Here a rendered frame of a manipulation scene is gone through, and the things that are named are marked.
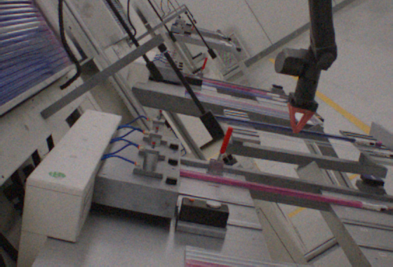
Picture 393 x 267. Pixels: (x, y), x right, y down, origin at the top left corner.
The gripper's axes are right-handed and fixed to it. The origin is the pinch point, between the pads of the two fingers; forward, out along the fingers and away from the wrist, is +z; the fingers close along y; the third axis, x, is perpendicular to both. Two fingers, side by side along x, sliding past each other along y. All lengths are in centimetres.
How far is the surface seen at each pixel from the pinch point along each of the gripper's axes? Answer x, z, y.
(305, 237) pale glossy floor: 52, 83, -120
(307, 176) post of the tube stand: 6.5, 11.9, 1.9
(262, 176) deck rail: -11.7, 5.6, 28.3
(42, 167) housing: -52, -3, 71
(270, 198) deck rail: -8.6, 10.5, 28.5
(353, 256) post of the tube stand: 27.1, 33.2, 2.9
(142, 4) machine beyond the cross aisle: -74, 0, -401
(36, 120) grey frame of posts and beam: -56, -7, 61
